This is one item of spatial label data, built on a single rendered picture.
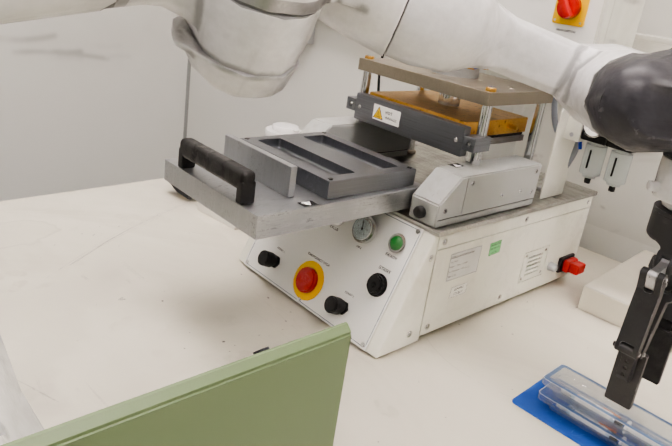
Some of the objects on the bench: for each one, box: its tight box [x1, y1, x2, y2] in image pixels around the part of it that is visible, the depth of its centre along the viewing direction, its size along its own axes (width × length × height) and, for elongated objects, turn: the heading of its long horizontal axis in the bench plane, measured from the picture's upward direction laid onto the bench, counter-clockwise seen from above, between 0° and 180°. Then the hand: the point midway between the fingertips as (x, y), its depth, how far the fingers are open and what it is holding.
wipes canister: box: [265, 122, 302, 136], centre depth 146 cm, size 9×9×15 cm
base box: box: [239, 196, 593, 358], centre depth 111 cm, size 54×38×17 cm
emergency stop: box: [296, 267, 318, 293], centre depth 97 cm, size 2×4×4 cm, turn 20°
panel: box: [244, 212, 425, 351], centre depth 96 cm, size 2×30×19 cm, turn 20°
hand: (638, 370), depth 74 cm, fingers open, 8 cm apart
